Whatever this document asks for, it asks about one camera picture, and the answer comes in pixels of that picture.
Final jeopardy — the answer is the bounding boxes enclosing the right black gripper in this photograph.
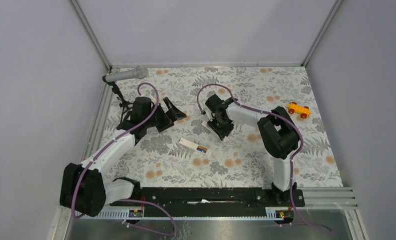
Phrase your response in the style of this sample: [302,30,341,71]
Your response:
[207,115,234,141]

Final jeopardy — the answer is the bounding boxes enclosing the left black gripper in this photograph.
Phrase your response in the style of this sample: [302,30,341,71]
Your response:
[144,97,186,132]

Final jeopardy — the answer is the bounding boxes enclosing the white remote control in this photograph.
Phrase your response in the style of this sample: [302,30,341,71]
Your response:
[179,138,209,155]

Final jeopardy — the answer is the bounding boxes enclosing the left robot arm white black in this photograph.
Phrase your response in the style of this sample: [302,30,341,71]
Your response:
[59,96,187,217]

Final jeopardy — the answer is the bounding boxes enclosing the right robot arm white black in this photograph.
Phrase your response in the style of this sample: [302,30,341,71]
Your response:
[205,94,300,206]

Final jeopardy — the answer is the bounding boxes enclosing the floral patterned table mat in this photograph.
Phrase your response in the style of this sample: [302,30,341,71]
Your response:
[105,67,343,188]

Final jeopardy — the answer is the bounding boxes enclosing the grey microphone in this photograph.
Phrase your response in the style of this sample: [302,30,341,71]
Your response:
[102,66,149,83]

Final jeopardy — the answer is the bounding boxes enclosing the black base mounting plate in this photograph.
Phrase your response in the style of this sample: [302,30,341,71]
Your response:
[131,187,306,218]

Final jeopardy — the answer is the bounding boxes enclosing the yellow toy car red wheels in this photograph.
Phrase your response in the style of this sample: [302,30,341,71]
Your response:
[287,102,312,119]

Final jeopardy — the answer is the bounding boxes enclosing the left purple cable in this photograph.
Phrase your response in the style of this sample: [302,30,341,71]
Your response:
[70,82,160,220]

